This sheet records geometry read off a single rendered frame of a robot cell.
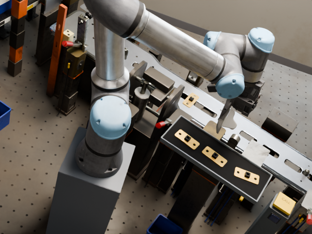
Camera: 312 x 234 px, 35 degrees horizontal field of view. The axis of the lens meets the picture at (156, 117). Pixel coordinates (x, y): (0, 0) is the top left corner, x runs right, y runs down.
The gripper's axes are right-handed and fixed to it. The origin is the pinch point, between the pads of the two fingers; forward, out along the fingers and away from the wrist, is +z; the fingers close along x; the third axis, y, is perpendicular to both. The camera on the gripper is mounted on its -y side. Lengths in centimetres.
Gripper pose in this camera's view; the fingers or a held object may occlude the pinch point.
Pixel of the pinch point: (224, 120)
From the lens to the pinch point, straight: 166.3
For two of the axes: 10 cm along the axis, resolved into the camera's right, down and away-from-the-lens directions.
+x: 5.2, -5.1, 6.8
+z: -1.6, 7.3, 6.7
